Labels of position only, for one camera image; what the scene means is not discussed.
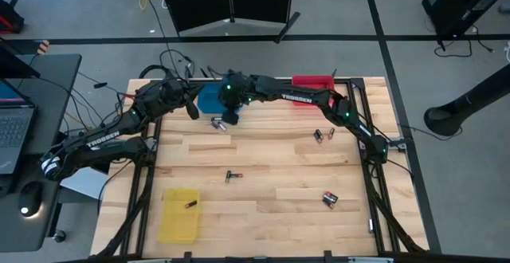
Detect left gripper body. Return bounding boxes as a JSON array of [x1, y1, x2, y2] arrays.
[[161, 78, 190, 108]]

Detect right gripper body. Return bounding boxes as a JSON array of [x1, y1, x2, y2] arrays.
[[218, 71, 250, 108]]

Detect blue plastic bin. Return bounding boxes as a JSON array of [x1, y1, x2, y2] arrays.
[[197, 81, 242, 120]]

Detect red plastic bin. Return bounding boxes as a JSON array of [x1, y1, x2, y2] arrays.
[[292, 74, 336, 108]]

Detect black folding screen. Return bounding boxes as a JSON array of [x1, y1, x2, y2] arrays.
[[155, 0, 300, 44]]

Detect black desk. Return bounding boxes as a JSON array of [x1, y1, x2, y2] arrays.
[[0, 53, 83, 253]]

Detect grey flat box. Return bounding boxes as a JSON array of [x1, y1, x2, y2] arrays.
[[59, 166, 111, 201]]

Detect yellow plastic bin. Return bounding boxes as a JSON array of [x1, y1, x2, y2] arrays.
[[157, 187, 201, 245]]

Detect dark grey laptop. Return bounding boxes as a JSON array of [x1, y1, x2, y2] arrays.
[[0, 78, 40, 176]]

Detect black monitor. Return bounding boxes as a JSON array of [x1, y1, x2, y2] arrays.
[[0, 37, 41, 80]]

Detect black computer mouse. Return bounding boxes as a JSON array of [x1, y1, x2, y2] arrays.
[[18, 181, 45, 219]]

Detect black pole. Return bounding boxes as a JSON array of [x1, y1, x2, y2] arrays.
[[423, 63, 510, 137]]

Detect black equipment cases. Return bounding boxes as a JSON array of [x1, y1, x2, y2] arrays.
[[414, 0, 510, 43]]

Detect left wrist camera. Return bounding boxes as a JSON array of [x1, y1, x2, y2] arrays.
[[185, 95, 201, 121]]

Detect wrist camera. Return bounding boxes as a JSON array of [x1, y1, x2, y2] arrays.
[[222, 109, 241, 126], [185, 95, 201, 121]]

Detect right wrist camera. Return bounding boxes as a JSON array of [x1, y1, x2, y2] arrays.
[[222, 109, 241, 126]]

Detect black coiled cable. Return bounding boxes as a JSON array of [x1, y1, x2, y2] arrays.
[[138, 64, 173, 80]]

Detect black aluminium table frame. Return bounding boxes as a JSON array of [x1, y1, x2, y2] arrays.
[[95, 77, 430, 263]]

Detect silver metal bracket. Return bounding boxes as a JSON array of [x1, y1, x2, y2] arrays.
[[388, 137, 408, 152]]

